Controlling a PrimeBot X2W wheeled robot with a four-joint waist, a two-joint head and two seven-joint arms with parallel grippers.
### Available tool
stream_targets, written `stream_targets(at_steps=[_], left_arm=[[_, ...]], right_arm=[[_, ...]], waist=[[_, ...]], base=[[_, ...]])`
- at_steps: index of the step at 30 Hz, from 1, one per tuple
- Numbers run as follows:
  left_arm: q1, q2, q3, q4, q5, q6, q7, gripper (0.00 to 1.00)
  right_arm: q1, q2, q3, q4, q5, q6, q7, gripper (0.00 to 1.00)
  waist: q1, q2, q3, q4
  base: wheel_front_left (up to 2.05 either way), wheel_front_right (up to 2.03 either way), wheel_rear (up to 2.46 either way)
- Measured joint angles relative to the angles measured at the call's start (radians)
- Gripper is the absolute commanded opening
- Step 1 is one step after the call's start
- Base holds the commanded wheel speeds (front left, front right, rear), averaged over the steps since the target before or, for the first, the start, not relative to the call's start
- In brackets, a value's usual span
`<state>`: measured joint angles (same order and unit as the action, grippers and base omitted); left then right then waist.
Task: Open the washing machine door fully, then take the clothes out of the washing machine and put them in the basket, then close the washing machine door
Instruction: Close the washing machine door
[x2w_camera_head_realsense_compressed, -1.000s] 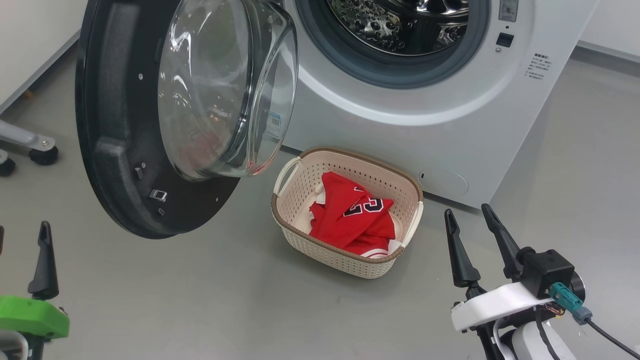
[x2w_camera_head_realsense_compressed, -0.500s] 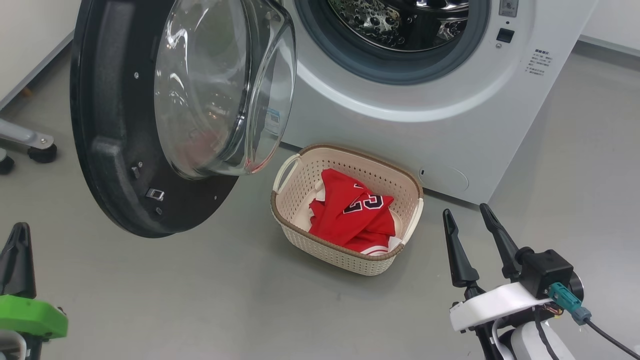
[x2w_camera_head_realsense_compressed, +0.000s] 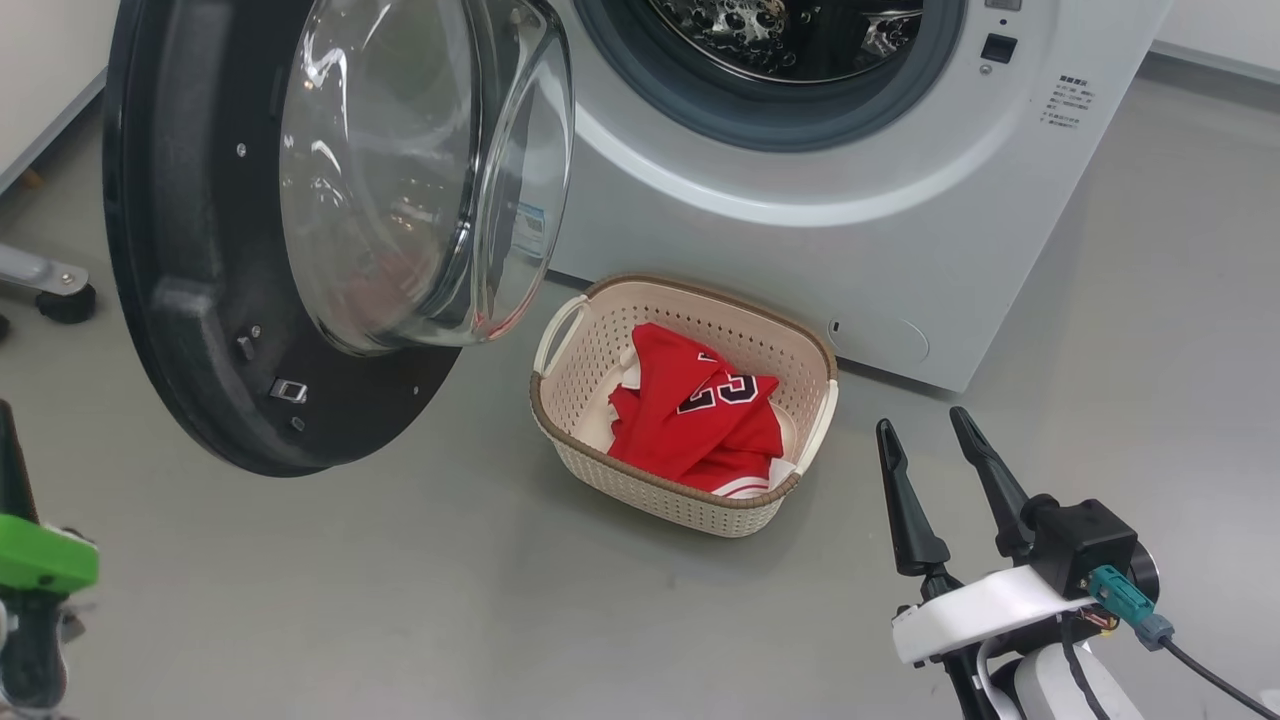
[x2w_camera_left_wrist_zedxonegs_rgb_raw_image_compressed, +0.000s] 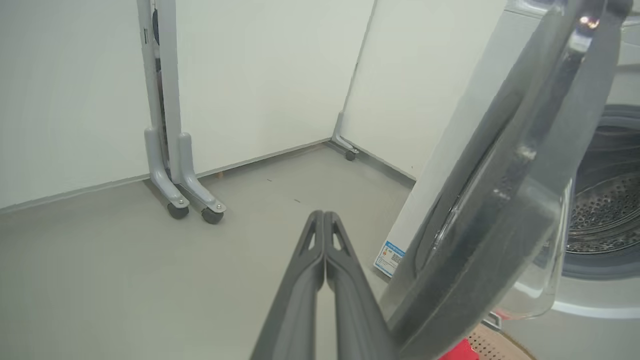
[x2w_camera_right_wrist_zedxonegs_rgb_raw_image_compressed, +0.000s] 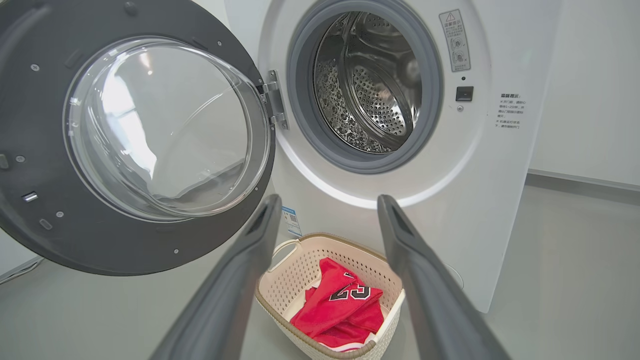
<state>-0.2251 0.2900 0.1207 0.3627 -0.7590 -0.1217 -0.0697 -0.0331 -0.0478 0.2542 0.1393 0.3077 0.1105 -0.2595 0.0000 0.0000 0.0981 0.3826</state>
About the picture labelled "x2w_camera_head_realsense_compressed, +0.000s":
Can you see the cream perforated laundry basket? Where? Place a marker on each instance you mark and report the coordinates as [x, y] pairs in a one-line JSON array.
[[590, 350]]

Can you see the grey metal partition leg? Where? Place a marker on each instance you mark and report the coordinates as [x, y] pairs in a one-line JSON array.
[[35, 268]]

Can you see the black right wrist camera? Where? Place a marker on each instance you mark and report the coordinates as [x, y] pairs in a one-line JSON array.
[[1085, 540]]

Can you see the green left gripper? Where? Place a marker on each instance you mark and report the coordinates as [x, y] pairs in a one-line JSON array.
[[45, 560]]

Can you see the teal right camera connector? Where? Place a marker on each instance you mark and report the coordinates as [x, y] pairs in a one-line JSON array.
[[1130, 605]]

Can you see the white partition board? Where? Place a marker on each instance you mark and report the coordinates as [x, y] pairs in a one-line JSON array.
[[50, 70], [1230, 30]]

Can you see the white front-load washing machine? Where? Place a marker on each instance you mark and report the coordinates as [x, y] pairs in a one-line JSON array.
[[800, 240]]

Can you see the black round glass washer door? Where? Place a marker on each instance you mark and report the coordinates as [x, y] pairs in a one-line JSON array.
[[190, 260]]

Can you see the red jersey with number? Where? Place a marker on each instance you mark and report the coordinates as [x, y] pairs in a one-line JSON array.
[[680, 410]]

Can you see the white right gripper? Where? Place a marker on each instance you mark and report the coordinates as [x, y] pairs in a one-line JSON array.
[[980, 610]]

